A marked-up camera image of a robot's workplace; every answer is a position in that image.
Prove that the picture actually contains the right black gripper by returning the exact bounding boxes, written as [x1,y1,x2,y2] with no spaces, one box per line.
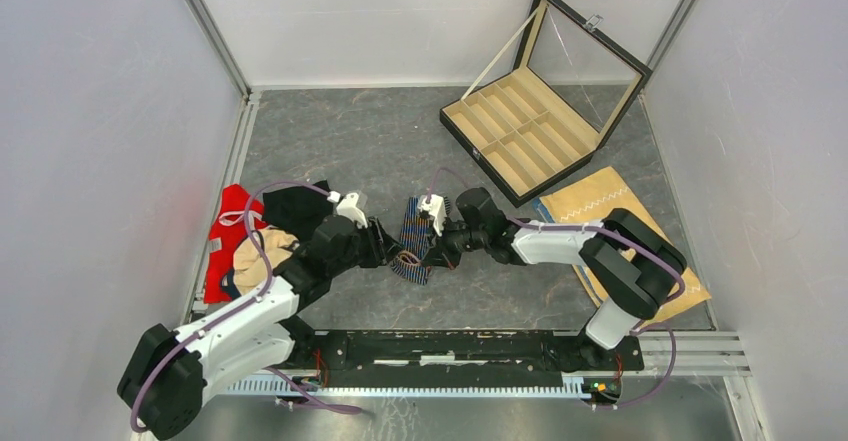
[421,214,488,270]

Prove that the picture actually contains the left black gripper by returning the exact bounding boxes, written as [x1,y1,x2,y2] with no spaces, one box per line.
[328,215,404,277]

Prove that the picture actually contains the blue striped boxer shorts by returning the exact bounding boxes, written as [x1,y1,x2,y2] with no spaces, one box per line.
[389,197,433,286]

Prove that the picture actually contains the black underwear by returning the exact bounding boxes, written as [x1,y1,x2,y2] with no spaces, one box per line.
[262,187,334,243]

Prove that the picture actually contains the black compartment box glass lid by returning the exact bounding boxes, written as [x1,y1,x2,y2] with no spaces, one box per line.
[439,0,653,207]

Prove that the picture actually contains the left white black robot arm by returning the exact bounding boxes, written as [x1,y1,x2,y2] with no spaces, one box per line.
[117,215,404,440]

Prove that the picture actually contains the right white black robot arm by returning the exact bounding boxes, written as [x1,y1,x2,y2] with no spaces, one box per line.
[418,188,687,369]

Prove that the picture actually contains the beige underwear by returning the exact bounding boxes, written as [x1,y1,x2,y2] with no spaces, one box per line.
[221,227,299,299]

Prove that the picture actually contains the red underwear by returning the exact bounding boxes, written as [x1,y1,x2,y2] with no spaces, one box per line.
[203,184,250,304]

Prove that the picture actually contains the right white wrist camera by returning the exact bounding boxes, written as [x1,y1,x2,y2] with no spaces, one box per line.
[417,194,448,237]

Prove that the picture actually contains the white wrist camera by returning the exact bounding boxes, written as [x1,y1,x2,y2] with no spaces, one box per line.
[327,191,368,228]
[417,194,448,237]

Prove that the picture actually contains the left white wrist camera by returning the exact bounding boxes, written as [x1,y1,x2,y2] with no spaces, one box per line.
[327,191,368,228]

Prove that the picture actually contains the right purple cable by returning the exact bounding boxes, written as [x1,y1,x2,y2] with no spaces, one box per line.
[423,166,689,410]

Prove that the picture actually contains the purple cable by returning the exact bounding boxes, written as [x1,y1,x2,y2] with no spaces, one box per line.
[128,180,333,435]
[423,166,689,410]

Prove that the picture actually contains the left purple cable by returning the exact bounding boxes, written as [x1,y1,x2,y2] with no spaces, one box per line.
[128,180,333,435]

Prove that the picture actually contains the white cable tray strip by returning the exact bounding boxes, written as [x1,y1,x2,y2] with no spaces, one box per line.
[222,373,591,401]

